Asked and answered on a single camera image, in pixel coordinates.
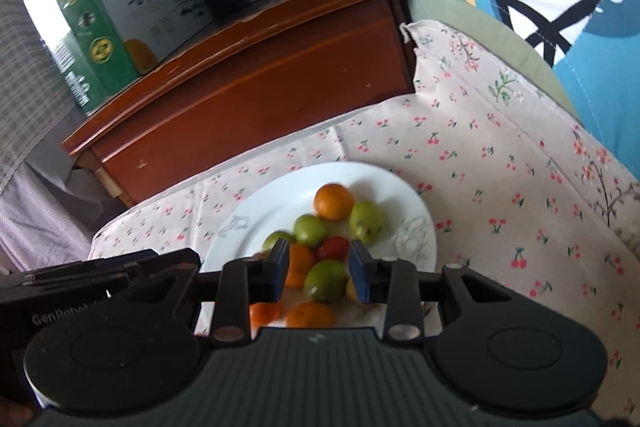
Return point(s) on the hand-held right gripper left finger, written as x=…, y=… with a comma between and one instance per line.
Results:
x=280, y=269

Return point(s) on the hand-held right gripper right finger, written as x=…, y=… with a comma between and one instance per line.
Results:
x=359, y=274

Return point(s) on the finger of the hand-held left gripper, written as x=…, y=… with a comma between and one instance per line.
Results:
x=160, y=262

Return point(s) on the large green round fruit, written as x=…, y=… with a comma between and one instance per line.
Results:
x=326, y=282

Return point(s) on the red round fruit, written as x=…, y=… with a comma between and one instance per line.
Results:
x=332, y=249

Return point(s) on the white floral plate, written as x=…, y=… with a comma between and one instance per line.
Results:
x=395, y=202

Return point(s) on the pale purple cloth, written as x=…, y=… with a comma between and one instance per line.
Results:
x=30, y=217

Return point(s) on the cherry print tablecloth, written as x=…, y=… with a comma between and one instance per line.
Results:
x=500, y=167

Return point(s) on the red-brown wooden cabinet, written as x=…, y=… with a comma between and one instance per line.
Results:
x=275, y=77

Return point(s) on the checked beige cloth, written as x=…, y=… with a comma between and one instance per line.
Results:
x=25, y=72

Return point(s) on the green and white carton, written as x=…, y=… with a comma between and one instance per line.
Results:
x=100, y=17

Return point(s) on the olive green cushion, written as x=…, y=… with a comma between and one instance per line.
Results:
x=450, y=14

